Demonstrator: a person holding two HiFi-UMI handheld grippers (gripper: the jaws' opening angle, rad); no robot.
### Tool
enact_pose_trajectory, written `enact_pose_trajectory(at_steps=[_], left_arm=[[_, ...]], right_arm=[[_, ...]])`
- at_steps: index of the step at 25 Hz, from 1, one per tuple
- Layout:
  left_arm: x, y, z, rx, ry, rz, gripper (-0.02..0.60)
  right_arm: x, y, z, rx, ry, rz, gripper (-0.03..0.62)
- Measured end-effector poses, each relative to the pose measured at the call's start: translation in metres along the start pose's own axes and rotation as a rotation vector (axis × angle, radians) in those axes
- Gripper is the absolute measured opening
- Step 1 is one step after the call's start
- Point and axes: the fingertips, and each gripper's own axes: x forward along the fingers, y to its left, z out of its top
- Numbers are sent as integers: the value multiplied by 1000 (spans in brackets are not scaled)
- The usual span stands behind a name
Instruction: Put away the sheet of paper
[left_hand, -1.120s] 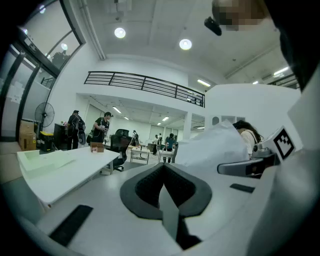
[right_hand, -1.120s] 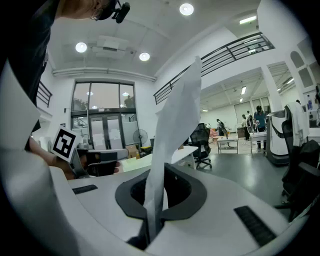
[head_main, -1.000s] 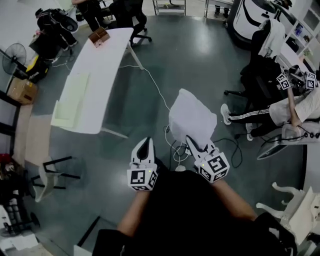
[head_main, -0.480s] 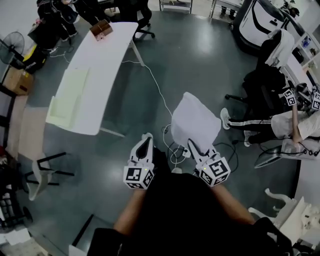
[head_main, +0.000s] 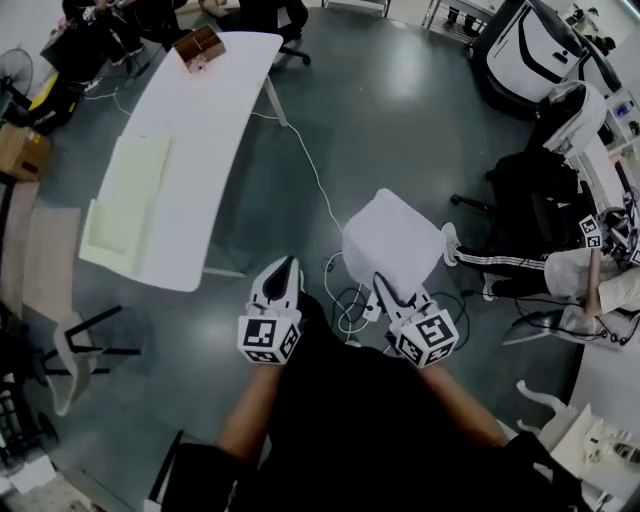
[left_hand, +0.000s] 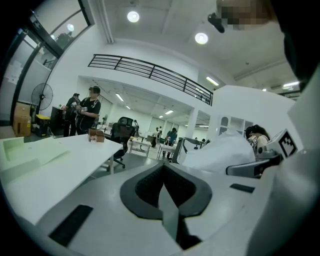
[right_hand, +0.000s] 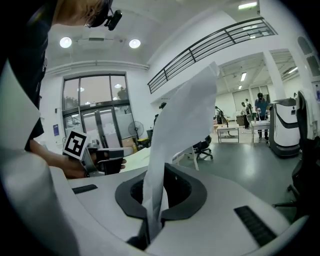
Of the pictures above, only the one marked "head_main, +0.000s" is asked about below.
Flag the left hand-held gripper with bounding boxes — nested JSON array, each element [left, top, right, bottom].
[[236, 256, 307, 368]]

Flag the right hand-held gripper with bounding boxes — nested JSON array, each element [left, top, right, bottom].
[[373, 271, 460, 370]]

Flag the white cloth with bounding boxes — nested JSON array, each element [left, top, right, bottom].
[[341, 187, 446, 297]]

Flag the pale yellow cloth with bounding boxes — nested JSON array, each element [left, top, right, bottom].
[[78, 133, 175, 277]]

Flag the person's left forearm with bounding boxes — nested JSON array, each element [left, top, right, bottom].
[[214, 363, 284, 474]]

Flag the person's right forearm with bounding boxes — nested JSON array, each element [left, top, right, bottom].
[[419, 367, 511, 451]]

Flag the person's black clothing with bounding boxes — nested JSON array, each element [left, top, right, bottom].
[[174, 292, 606, 512]]

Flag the black office chair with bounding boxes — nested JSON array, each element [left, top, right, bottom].
[[239, 0, 312, 67], [449, 149, 599, 301]]

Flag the white chair with black legs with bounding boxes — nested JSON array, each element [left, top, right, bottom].
[[33, 304, 142, 417]]

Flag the beige floor mat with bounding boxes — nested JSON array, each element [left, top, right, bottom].
[[22, 207, 84, 329], [0, 179, 41, 319]]

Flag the brown wooden box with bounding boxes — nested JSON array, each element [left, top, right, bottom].
[[172, 26, 227, 76]]

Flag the white and black robot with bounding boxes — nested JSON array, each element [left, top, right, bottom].
[[464, 0, 626, 119]]

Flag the black wheeled stand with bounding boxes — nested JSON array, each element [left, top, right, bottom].
[[0, 319, 59, 469]]

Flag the brown cardboard box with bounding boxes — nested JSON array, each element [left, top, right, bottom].
[[0, 122, 53, 182]]

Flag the yellow and black box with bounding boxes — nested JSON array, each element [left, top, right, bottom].
[[28, 74, 80, 129]]

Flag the black cabinet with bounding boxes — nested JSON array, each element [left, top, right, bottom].
[[40, 29, 109, 86]]

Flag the black floor cables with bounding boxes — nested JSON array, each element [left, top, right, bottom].
[[327, 287, 474, 346]]

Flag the long white floor cable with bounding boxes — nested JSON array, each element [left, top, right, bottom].
[[249, 110, 374, 336]]

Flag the white extension cable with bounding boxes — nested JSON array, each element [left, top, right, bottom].
[[83, 78, 134, 119]]

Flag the metal wire shelf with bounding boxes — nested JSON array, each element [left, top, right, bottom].
[[422, 0, 501, 36]]

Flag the black pedestal fan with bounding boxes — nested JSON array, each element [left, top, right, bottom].
[[0, 48, 35, 104]]

